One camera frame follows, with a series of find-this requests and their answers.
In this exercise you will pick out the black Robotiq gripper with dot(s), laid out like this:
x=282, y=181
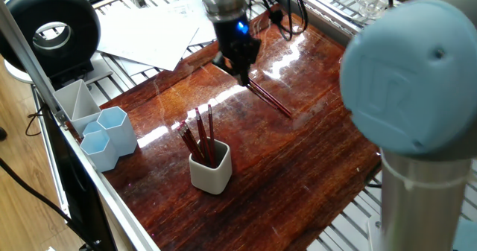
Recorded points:
x=233, y=35

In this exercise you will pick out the white square ceramic pen holder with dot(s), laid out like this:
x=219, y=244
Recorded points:
x=210, y=178

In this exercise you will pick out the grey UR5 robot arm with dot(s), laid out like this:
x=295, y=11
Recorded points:
x=410, y=76

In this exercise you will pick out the light blue hexagonal pen holder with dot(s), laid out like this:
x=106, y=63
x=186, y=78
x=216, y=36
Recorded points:
x=123, y=139

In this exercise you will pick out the white divided square pen holder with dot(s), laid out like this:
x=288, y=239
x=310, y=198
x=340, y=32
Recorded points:
x=87, y=122

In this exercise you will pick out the white paper sheet stack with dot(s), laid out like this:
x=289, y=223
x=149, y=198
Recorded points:
x=149, y=35

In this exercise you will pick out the red-brown wooden board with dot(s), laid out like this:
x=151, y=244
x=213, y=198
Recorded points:
x=279, y=187

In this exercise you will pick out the clear plastic jar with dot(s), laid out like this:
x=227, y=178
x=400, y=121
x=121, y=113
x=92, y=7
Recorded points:
x=369, y=1

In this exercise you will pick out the black monitor panel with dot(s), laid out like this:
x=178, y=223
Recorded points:
x=82, y=206

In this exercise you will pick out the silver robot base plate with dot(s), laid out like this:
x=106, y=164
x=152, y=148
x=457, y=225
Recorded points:
x=372, y=230

